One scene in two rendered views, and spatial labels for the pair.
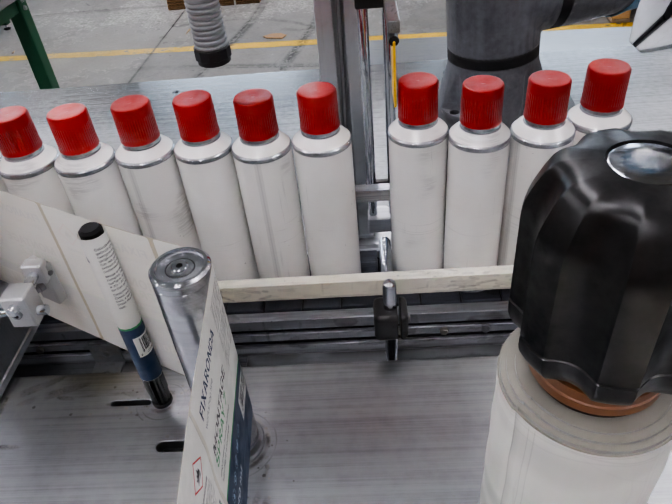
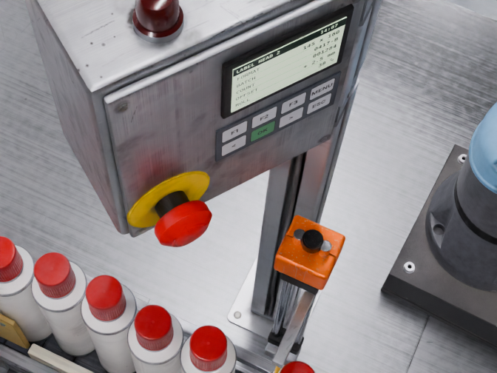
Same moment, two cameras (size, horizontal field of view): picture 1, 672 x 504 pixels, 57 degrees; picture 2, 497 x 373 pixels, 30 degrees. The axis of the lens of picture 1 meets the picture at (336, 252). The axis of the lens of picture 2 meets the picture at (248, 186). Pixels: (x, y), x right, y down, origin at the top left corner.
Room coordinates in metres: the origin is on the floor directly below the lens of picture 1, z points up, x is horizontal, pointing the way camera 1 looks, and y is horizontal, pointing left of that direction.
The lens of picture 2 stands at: (0.26, -0.08, 1.87)
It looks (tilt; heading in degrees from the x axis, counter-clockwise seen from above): 64 degrees down; 16
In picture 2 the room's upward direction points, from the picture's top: 5 degrees clockwise
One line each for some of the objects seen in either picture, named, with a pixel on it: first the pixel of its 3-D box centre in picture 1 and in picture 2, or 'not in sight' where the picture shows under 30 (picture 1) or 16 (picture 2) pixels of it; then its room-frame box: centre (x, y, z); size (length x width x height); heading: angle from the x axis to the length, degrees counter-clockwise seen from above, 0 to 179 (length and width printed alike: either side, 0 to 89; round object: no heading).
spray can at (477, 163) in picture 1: (475, 190); not in sight; (0.45, -0.13, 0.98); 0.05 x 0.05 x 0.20
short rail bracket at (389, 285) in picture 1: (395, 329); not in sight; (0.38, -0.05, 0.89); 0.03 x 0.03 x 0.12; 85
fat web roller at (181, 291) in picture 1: (212, 366); not in sight; (0.29, 0.09, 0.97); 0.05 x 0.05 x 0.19
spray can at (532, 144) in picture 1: (534, 186); not in sight; (0.45, -0.18, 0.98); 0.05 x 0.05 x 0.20
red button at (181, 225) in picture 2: not in sight; (180, 218); (0.48, 0.02, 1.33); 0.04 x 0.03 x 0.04; 140
